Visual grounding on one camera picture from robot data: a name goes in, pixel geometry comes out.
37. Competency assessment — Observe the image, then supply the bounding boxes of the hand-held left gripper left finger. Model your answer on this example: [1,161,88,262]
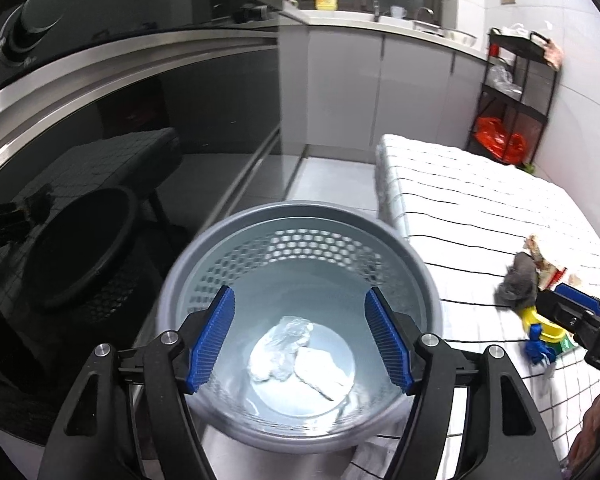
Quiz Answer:
[37,285,236,480]

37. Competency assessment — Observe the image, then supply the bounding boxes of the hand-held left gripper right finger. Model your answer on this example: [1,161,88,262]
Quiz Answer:
[364,286,563,480]

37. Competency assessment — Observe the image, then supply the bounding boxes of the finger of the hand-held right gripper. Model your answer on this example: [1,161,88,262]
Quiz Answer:
[536,290,600,348]
[555,283,600,326]

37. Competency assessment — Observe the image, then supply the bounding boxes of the yellow plastic lid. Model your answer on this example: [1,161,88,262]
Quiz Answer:
[520,305,568,343]

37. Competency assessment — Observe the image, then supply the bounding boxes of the small blue plastic piece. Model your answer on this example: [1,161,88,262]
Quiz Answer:
[525,325,558,363]

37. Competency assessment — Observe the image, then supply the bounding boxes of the patterned snack wrapper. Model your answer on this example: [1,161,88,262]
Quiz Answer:
[524,234,581,291]

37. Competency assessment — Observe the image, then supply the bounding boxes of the dark grey cloth wad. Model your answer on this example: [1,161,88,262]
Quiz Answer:
[495,251,538,307]

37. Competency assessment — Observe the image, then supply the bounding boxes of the white tissue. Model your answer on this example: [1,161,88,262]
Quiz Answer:
[292,345,356,401]

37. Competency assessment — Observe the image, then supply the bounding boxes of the clear plastic film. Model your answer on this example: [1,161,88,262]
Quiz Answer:
[250,316,315,383]

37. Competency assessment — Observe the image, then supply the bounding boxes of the grey perforated plastic bin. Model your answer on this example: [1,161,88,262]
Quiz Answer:
[156,201,443,453]

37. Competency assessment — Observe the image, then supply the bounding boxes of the person's right hand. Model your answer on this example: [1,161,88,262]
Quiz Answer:
[567,392,600,478]

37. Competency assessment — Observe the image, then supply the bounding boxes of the white black checked tablecloth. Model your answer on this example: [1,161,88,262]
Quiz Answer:
[355,133,600,480]

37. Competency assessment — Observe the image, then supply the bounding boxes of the red plastic bag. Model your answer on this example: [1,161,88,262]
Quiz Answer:
[475,116,526,165]

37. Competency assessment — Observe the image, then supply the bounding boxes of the clear plastic bag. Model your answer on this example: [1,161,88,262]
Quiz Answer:
[490,62,523,98]

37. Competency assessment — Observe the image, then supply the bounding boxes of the pink checked cloth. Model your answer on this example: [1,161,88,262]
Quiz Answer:
[544,42,565,72]

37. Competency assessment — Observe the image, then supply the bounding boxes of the black glass steel stove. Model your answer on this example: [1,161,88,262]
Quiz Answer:
[0,0,283,436]

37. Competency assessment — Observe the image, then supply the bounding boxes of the white kitchen cabinets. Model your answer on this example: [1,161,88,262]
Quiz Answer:
[280,25,486,163]

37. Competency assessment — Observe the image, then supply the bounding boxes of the black metal shelf rack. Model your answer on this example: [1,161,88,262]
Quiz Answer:
[467,27,561,168]

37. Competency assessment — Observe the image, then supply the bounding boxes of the steel bowl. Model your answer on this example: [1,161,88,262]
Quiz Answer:
[442,29,478,46]

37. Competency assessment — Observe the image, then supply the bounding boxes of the black stove knob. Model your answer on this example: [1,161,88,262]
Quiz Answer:
[2,0,66,66]
[237,4,271,23]

